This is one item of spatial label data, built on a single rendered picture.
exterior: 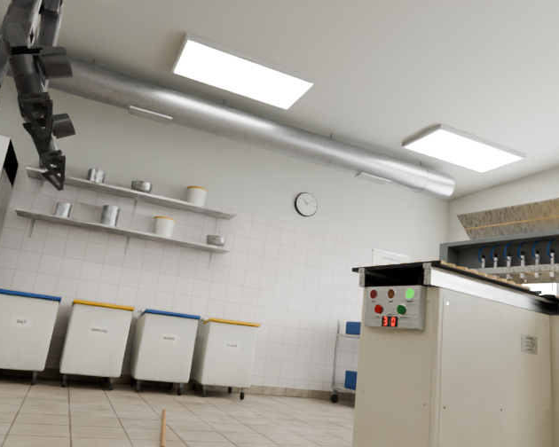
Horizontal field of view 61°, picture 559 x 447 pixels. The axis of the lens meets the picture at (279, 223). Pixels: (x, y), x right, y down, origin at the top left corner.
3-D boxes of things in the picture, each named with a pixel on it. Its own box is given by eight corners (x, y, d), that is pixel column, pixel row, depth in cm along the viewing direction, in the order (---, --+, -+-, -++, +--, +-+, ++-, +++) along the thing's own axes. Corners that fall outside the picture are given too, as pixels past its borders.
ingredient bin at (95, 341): (54, 388, 407) (74, 298, 426) (54, 379, 464) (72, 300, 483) (119, 392, 428) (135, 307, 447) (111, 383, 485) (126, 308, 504)
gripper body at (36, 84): (51, 115, 116) (43, 87, 116) (51, 98, 107) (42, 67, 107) (22, 120, 113) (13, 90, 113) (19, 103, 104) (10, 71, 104)
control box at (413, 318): (370, 326, 169) (373, 288, 172) (425, 330, 150) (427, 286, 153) (362, 325, 167) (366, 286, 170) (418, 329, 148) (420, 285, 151)
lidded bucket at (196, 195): (201, 211, 557) (204, 194, 562) (207, 207, 535) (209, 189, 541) (181, 207, 548) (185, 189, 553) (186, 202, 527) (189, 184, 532)
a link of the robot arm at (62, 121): (25, 113, 153) (22, 103, 145) (61, 105, 158) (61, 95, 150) (38, 147, 153) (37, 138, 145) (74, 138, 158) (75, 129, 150)
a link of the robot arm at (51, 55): (8, 43, 114) (3, 23, 106) (59, 40, 119) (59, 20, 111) (21, 90, 113) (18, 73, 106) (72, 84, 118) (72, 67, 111)
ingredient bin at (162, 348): (129, 393, 432) (145, 308, 450) (123, 384, 490) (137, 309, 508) (188, 397, 451) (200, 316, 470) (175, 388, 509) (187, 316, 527)
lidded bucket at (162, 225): (169, 241, 536) (173, 223, 541) (174, 238, 514) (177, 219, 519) (148, 237, 527) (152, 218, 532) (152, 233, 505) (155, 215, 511)
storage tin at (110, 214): (115, 230, 511) (119, 210, 516) (116, 227, 495) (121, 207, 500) (98, 227, 504) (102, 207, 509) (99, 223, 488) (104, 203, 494)
